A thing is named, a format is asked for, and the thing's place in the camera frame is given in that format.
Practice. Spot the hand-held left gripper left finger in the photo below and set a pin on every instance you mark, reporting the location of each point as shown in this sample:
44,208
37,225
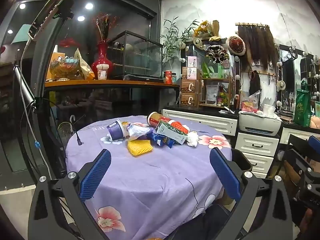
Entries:
96,175

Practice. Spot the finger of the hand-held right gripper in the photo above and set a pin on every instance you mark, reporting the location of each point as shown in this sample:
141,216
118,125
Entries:
315,143
303,163

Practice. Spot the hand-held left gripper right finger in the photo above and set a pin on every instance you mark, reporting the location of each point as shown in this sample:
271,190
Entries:
225,172

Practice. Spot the white tissue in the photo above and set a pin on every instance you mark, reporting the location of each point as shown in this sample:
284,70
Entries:
192,138

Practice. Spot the purple paper cup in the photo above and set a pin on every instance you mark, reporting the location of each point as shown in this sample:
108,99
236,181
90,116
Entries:
116,131

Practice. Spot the yellow foam fruit net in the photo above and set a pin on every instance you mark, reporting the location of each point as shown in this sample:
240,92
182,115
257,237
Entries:
138,148

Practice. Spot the clear plastic wrapper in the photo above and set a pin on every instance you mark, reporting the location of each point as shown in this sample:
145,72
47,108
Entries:
138,130

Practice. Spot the orange foam fruit net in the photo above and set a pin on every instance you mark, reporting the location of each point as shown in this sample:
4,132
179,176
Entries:
179,127

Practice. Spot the green and white carton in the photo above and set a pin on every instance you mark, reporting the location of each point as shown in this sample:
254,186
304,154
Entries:
171,134

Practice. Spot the blue snack wrapper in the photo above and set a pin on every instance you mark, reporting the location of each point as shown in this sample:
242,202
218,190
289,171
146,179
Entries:
163,142

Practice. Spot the red cylindrical can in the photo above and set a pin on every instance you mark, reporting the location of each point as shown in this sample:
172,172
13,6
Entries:
156,118

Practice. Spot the white vanity drawer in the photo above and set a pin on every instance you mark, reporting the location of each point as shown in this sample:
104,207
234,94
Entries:
297,135

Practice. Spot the white cabinet drawer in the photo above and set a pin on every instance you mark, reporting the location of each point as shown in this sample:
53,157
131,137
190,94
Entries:
257,145
258,162
260,174

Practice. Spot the green tote bag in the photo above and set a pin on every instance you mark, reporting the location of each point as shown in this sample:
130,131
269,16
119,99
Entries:
303,107

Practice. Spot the black rod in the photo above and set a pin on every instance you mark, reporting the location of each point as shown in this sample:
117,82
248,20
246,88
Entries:
78,137

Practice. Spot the person's leg in jeans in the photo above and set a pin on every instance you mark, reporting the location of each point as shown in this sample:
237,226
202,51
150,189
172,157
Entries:
200,222

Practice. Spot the stack of white containers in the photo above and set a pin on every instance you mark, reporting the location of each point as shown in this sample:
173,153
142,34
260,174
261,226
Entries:
268,110

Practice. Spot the white printer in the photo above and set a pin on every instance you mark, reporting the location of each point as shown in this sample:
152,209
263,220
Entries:
260,125

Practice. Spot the long white drawer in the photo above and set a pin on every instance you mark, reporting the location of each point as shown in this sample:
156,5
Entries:
200,120

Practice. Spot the purple floral tablecloth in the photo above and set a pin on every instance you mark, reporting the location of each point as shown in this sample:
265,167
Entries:
155,180

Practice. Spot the white tube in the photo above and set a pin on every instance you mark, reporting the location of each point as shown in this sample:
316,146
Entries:
226,110

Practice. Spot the vanity mirror with bulbs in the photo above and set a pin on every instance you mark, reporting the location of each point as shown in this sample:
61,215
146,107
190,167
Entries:
287,80

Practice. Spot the pink snack bag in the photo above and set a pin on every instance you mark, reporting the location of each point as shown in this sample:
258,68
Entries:
250,106

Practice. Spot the bamboo shelf rack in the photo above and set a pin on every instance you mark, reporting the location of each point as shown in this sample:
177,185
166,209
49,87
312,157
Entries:
215,92

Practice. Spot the black wig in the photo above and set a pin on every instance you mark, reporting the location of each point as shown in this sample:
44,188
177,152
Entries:
255,82

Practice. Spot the wooden counter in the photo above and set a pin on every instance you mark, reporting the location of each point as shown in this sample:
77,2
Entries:
112,83

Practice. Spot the plastic drink cup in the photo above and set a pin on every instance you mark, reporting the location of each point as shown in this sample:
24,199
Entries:
102,72

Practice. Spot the brown box with pink pictures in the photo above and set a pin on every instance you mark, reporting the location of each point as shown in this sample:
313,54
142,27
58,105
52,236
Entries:
189,73

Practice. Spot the glass jar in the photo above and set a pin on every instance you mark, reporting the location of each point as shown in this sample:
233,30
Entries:
174,78

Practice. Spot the yellow paper bag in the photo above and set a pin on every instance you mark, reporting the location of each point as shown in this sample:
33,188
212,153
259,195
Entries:
83,65

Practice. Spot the red tin can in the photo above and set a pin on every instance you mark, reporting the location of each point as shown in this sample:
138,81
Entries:
168,77

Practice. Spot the glass candy bowl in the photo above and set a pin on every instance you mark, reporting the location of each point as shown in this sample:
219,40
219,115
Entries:
63,66

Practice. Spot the rack of hair extensions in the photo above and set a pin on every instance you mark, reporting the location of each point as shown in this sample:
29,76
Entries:
257,45

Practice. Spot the pink photo card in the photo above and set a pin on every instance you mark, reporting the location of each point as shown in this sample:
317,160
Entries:
192,61

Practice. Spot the red vase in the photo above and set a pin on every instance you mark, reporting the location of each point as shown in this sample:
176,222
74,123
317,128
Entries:
101,57

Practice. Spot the ornate headdress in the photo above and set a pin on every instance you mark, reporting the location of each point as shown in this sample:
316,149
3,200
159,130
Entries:
217,52

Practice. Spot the red round hat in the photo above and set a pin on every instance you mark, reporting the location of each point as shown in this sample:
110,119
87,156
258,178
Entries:
236,45

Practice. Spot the glass terrarium tank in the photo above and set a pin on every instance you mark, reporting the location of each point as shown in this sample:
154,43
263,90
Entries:
136,55

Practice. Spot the green bamboo plant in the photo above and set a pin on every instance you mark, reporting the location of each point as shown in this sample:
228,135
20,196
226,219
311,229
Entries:
172,37

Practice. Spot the sunflower bouquet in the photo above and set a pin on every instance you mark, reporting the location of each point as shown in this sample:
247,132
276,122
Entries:
205,28

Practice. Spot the red dried flower branches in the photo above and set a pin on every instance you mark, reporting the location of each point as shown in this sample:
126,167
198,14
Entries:
105,25

